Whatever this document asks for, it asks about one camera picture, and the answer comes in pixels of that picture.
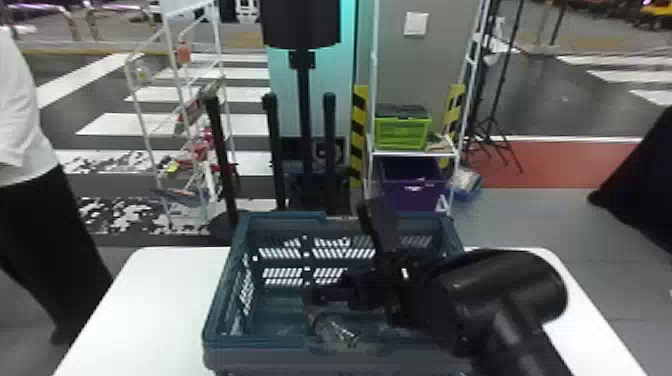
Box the white wall plate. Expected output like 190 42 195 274
402 10 430 37

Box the purple crate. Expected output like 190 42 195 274
376 156 452 213

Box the green crate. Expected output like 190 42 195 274
373 103 434 152

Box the blue basket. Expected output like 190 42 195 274
201 209 475 376

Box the white wire rack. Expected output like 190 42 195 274
122 0 239 233

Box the blue tray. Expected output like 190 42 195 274
450 166 485 203

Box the white shelf trolley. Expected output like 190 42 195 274
364 0 495 215

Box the yellow black striped post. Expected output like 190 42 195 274
438 82 468 170
349 83 370 191

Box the person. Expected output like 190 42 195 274
0 25 115 347

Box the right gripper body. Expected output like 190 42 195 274
312 260 407 314

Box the black tripod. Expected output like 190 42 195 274
463 0 527 176

